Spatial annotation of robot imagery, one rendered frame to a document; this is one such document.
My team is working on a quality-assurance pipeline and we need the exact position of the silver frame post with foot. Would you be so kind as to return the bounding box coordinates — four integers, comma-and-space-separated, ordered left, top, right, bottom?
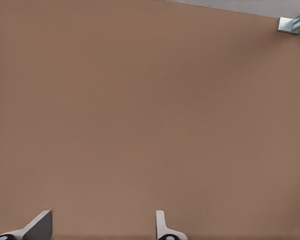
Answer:
277, 8, 300, 36

